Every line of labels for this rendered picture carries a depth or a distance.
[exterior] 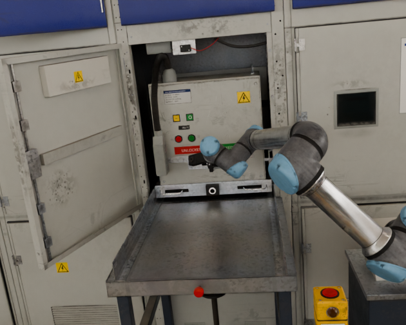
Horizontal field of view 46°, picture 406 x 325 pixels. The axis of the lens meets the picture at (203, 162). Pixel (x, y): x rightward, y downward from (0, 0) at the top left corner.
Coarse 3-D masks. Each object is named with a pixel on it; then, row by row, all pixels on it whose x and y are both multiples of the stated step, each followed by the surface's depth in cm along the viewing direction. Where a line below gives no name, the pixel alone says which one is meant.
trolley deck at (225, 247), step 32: (160, 224) 196; (192, 224) 193; (224, 224) 190; (256, 224) 188; (160, 256) 169; (192, 256) 167; (224, 256) 165; (256, 256) 163; (288, 256) 161; (128, 288) 155; (160, 288) 154; (192, 288) 153; (224, 288) 152; (256, 288) 151; (288, 288) 150
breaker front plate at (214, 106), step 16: (224, 80) 204; (240, 80) 204; (256, 80) 203; (160, 96) 209; (192, 96) 208; (208, 96) 207; (224, 96) 206; (256, 96) 205; (160, 112) 211; (176, 112) 210; (192, 112) 210; (208, 112) 209; (224, 112) 209; (240, 112) 208; (256, 112) 207; (160, 128) 213; (176, 128) 213; (192, 128) 212; (208, 128) 211; (224, 128) 211; (240, 128) 210; (176, 144) 215; (192, 144) 214; (256, 160) 213; (160, 176) 220; (176, 176) 219; (192, 176) 218; (208, 176) 218; (224, 176) 217; (256, 176) 216
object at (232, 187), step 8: (168, 184) 220; (176, 184) 219; (184, 184) 219; (192, 184) 218; (200, 184) 218; (224, 184) 217; (232, 184) 217; (240, 184) 216; (248, 184) 216; (256, 184) 216; (168, 192) 221; (176, 192) 220; (184, 192) 220; (192, 192) 220; (200, 192) 219; (224, 192) 218; (232, 192) 218; (240, 192) 217; (248, 192) 217; (256, 192) 217
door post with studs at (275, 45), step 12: (276, 0) 189; (276, 12) 190; (276, 24) 192; (276, 36) 193; (276, 48) 194; (276, 60) 196; (276, 72) 197; (276, 84) 199; (276, 96) 200; (276, 108) 202; (276, 120) 203; (276, 192) 213; (288, 204) 214; (288, 216) 215; (288, 228) 217
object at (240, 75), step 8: (240, 72) 224; (248, 72) 221; (256, 72) 218; (184, 80) 214; (192, 80) 212; (200, 80) 205; (208, 80) 205; (216, 80) 205; (152, 120) 213; (264, 160) 213; (160, 184) 221
